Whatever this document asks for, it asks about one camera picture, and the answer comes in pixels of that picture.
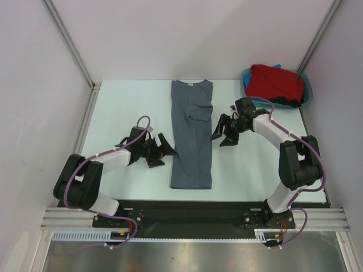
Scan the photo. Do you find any grey blue t shirt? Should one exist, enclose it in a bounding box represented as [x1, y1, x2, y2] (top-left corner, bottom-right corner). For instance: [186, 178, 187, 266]
[170, 80, 213, 190]

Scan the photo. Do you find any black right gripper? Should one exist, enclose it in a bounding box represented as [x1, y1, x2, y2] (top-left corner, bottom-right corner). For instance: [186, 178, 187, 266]
[210, 113, 249, 147]

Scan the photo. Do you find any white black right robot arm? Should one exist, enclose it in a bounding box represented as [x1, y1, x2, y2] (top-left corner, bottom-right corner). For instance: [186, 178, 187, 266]
[210, 97, 327, 227]

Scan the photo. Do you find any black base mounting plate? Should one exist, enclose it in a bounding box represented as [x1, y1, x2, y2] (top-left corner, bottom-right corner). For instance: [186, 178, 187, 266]
[57, 198, 331, 239]

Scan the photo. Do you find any red t shirt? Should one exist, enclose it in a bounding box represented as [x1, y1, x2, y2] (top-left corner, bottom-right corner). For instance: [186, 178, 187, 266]
[246, 64, 304, 102]

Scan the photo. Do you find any right aluminium corner post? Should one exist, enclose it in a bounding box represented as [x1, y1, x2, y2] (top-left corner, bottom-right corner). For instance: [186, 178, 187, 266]
[297, 0, 345, 73]

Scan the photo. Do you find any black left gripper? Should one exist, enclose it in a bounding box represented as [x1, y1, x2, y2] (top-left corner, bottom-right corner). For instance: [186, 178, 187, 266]
[138, 133, 177, 168]

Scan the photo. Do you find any aluminium front frame rail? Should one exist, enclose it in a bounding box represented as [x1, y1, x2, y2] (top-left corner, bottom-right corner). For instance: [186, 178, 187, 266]
[40, 207, 350, 231]

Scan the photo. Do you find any aluminium corner post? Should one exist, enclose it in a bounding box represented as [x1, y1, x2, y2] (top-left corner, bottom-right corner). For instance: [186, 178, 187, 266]
[41, 0, 96, 87]
[297, 0, 345, 73]

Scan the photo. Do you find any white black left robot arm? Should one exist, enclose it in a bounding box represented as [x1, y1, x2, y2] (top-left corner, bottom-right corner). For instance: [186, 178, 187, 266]
[53, 126, 177, 227]

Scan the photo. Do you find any slotted grey cable duct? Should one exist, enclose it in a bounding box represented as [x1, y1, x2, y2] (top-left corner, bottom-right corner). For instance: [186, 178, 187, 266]
[52, 230, 281, 244]

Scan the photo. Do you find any blue plastic basket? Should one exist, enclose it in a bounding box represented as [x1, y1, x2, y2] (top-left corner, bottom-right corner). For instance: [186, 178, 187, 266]
[240, 65, 313, 108]

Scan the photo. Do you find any left aluminium corner post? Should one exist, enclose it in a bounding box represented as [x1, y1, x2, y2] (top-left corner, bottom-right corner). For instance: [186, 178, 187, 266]
[41, 0, 96, 87]

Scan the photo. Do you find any black t shirt in basket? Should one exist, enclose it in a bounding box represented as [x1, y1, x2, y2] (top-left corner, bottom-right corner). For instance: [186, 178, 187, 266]
[269, 74, 306, 108]

